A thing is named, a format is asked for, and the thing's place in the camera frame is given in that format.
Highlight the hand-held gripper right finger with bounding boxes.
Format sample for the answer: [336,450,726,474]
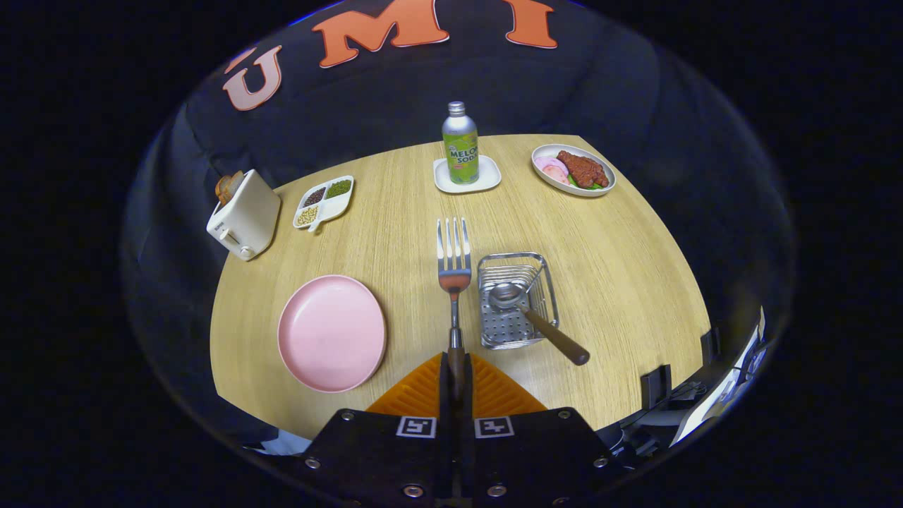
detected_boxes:
[464,353,625,508]

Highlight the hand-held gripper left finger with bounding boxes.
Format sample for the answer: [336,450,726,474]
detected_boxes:
[298,353,452,508]

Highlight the wooden handle metal spoon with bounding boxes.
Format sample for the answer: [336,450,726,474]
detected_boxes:
[488,282,590,366]

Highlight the wooden handle metal fork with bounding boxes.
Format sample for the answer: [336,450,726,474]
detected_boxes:
[436,217,473,406]

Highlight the pale cloth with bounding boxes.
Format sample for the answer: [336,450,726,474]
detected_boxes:
[243,429,313,456]

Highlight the pink round plate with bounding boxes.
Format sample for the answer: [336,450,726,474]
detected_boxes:
[277,274,387,394]

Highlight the white divided snack dish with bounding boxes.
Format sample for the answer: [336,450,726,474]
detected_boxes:
[293,175,355,234]

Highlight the white toaster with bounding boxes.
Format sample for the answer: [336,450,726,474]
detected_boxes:
[206,169,281,262]

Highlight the white oval food plate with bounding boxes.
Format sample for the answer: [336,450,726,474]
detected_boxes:
[531,143,617,198]

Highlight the white square coaster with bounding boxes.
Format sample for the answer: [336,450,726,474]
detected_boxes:
[433,155,502,195]

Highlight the pink ham slices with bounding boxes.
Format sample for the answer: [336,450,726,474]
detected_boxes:
[534,155,571,186]

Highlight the brown meat patty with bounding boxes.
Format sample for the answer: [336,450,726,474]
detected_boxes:
[556,150,610,188]

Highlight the brown toast slice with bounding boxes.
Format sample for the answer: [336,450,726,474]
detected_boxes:
[215,170,246,207]

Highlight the green label metal bottle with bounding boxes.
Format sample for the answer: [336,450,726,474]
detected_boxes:
[442,101,480,186]

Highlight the metal wire basket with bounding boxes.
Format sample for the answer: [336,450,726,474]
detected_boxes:
[477,252,560,351]

